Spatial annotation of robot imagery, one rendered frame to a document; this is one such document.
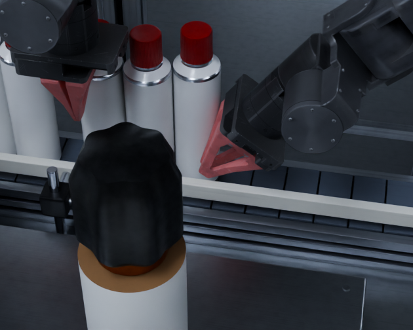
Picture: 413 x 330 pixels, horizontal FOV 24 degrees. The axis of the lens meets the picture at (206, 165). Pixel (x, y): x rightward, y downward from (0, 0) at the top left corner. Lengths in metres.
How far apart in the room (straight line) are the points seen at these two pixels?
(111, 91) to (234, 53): 0.40
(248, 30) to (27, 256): 0.55
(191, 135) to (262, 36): 0.40
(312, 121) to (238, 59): 0.50
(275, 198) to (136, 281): 0.32
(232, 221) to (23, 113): 0.26
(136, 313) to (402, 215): 0.37
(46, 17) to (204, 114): 0.27
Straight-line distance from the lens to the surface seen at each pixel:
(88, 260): 0.78
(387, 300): 1.07
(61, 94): 0.95
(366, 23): 0.90
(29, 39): 0.82
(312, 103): 0.86
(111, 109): 1.02
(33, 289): 1.01
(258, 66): 1.35
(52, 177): 1.03
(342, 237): 1.06
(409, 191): 1.11
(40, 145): 1.10
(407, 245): 1.06
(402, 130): 1.06
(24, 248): 1.05
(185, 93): 1.00
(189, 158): 1.06
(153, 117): 1.01
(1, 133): 1.12
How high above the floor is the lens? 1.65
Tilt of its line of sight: 43 degrees down
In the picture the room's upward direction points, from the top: straight up
